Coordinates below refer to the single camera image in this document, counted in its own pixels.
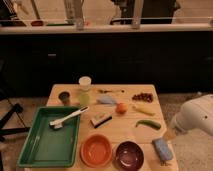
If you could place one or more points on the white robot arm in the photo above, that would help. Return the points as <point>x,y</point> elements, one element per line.
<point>195,114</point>

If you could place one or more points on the green plastic tray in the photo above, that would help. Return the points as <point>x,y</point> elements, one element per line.
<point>46,147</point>

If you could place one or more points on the small dark utensil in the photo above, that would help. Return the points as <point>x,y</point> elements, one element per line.
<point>109,91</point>

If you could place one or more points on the light blue cloth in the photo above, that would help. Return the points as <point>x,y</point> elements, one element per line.
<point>106,100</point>

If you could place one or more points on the clear cup with white lid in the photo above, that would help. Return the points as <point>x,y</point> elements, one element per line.
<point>85,85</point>

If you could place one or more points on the orange fruit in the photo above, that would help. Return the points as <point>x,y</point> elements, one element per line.
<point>121,108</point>

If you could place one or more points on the black and tan scrubber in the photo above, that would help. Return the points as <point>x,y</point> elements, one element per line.
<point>99,119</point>

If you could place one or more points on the yellow corn cob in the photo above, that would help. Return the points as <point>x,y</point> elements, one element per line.
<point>144,110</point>

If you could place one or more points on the small dark metal cup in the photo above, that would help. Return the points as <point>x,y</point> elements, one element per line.
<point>64,97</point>

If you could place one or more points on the white dish brush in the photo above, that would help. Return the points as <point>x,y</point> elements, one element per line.
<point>58,123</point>

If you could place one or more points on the orange bowl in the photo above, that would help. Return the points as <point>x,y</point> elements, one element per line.
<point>96,151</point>

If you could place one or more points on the dark purple bowl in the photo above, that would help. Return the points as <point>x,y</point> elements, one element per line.
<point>129,156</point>

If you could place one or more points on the black tripod stand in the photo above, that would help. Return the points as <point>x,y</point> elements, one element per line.
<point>11,123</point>

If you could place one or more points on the red bowl on shelf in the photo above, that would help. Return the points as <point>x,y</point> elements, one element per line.
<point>37,23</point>

